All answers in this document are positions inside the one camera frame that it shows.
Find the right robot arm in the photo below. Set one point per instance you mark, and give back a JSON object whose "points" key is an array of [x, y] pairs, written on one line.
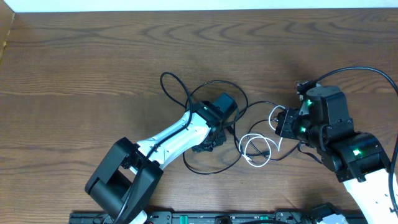
{"points": [[356, 158]]}

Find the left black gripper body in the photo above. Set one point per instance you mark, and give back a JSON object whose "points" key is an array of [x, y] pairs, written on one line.
{"points": [[220, 139]]}

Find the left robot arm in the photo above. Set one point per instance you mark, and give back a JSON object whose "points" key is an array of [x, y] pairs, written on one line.
{"points": [[126, 178]]}

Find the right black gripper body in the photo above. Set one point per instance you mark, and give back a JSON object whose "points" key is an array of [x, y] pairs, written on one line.
{"points": [[294, 126]]}

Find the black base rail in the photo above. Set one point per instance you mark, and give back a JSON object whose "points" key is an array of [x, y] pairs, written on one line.
{"points": [[324, 213]]}

